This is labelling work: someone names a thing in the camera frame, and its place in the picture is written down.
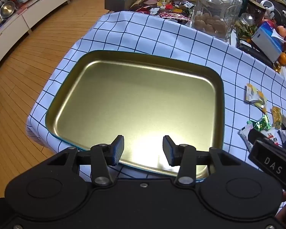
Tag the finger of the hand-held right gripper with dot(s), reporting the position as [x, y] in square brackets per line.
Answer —
[253, 135]

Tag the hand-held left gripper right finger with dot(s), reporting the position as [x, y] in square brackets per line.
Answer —
[168, 152]

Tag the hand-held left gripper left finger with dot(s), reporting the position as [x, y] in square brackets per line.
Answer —
[116, 151]

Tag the white striped snack packet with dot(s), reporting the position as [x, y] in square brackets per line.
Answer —
[245, 133]

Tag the green snack packet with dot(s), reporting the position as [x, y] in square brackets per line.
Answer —
[262, 123]

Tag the gold metal tray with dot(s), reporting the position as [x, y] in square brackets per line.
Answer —
[133, 100]

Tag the gold wrapped candy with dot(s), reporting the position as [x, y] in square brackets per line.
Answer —
[276, 116]

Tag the orange silver candy packet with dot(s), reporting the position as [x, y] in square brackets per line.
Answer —
[255, 96]

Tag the blue white tissue box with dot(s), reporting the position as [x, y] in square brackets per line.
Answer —
[264, 40]

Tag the single orange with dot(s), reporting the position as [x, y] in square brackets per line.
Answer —
[281, 31]

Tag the blue checked white tablecloth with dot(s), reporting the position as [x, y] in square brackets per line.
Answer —
[181, 40]

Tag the small glass jar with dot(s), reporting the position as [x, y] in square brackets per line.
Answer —
[246, 19]

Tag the heap of walnuts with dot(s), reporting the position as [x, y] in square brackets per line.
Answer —
[208, 22]

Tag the white round container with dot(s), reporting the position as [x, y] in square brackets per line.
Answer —
[268, 4]

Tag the large glass jar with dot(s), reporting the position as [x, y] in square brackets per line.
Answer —
[216, 2]

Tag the pile of mixed snack wrappers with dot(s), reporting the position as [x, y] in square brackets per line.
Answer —
[171, 10]

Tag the white low cabinet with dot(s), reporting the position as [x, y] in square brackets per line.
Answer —
[38, 12]

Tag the metal bowl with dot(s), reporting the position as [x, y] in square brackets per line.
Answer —
[6, 8]

